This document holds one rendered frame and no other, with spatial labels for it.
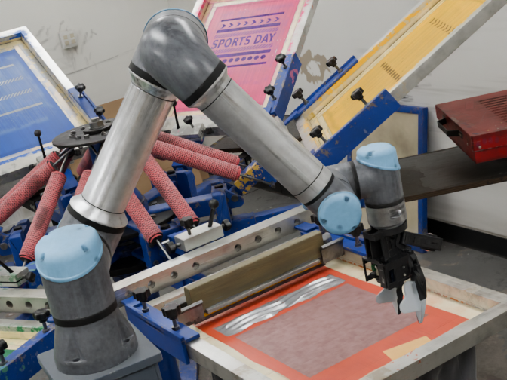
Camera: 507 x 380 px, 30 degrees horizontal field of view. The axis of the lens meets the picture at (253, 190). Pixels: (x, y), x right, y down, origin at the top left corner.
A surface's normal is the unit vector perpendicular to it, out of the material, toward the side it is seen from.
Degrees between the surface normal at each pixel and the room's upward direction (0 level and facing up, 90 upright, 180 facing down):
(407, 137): 80
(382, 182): 90
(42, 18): 90
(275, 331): 0
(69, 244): 7
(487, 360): 0
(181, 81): 94
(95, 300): 90
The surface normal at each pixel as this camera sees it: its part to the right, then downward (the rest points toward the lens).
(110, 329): 0.65, -0.22
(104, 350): 0.33, -0.09
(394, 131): -0.84, 0.16
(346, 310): -0.20, -0.93
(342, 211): 0.05, 0.30
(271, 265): 0.54, 0.15
